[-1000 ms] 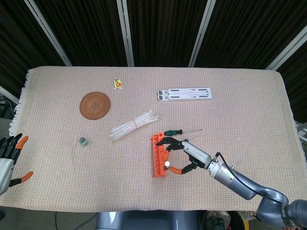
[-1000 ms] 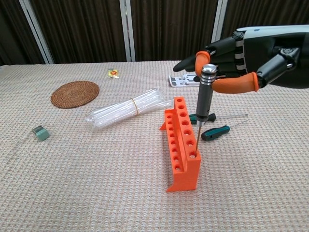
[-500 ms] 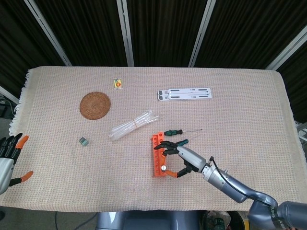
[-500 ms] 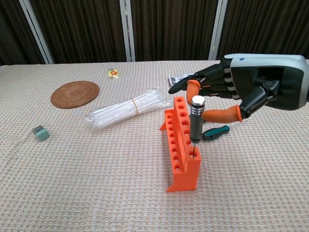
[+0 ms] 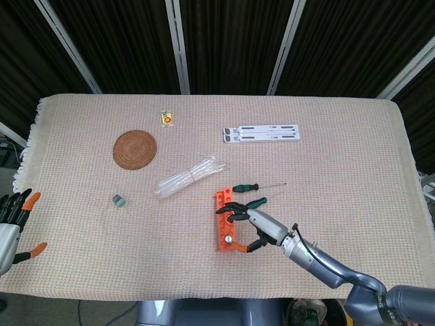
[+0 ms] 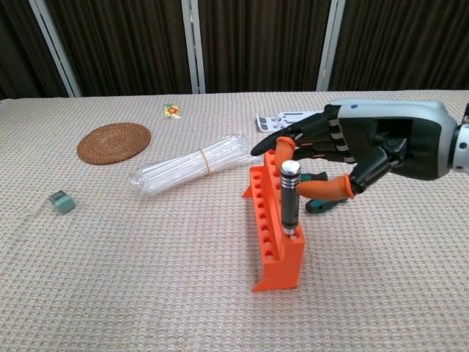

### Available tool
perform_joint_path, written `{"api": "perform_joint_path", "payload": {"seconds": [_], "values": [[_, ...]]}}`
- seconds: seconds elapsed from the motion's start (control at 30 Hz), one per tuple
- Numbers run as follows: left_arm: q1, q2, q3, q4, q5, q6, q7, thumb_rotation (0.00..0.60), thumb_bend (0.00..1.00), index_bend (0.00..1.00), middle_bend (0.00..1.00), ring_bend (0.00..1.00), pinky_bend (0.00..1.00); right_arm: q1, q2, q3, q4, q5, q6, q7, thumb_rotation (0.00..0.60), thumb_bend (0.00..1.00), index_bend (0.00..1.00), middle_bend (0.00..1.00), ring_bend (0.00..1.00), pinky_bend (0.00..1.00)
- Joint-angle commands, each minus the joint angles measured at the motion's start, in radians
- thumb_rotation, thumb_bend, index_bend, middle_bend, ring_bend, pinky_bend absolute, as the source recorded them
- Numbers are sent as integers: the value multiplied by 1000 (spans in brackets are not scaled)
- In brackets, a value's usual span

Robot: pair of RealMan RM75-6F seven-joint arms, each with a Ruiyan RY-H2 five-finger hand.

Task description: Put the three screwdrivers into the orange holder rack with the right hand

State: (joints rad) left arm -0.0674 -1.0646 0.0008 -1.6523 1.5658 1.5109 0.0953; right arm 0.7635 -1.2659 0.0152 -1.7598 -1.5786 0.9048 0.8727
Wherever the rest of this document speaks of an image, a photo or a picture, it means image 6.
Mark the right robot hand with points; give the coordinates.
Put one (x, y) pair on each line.
(403, 117)

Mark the short green black screwdriver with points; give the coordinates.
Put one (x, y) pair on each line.
(318, 206)

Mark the black silver precision screwdriver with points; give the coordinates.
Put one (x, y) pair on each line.
(289, 198)

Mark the orange tool holder rack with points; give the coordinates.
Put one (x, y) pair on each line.
(286, 264)

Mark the white folded laptop stand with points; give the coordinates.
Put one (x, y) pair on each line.
(278, 119)

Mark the clear plastic tube bundle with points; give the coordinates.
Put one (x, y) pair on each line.
(183, 165)

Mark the yellow candy packet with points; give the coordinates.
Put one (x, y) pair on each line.
(171, 111)

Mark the round woven rattan coaster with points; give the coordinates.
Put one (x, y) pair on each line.
(113, 143)

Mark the beige woven tablecloth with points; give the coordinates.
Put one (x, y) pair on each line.
(146, 275)

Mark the small green box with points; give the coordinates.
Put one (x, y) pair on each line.
(63, 203)

